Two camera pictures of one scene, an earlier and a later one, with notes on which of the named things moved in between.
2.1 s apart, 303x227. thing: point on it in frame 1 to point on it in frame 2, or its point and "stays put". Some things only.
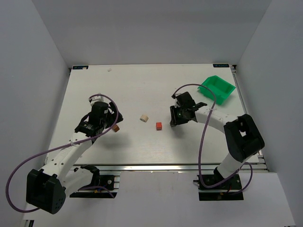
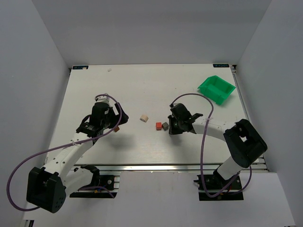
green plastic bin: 220,87 stays put
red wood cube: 158,126 stays put
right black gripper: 173,116 to 175,127
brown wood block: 115,127 stays put
